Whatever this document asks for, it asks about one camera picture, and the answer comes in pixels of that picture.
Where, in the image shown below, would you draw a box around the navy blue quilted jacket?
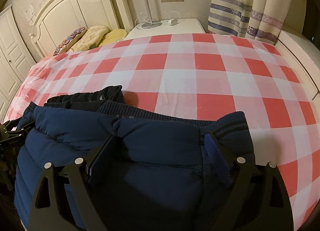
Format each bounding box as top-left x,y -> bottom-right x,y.
14,86 -> 255,230

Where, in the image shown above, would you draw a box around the white wardrobe doors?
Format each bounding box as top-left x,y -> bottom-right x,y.
0,5 -> 36,120

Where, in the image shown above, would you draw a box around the colourful patterned pillow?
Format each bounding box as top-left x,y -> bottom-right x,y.
53,27 -> 87,55

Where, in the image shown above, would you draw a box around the beige patterned pillow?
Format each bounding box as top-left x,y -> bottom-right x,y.
68,25 -> 110,52

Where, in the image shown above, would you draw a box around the red white checkered bed cover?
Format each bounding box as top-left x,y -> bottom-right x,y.
2,34 -> 319,228

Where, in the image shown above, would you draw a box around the yellow pillow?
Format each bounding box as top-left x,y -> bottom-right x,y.
98,29 -> 127,47

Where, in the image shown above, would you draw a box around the cream wooden headboard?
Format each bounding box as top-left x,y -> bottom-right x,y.
29,0 -> 134,58

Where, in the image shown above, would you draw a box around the white desk lamp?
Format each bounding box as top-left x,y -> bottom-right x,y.
141,0 -> 162,29

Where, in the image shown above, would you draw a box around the white bedside table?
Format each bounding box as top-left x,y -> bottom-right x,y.
124,19 -> 205,40

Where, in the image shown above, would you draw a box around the striped ship print curtain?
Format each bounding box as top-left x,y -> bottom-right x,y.
208,0 -> 291,44

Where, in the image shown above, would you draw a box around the white charger with cable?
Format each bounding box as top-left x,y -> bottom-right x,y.
134,11 -> 181,29

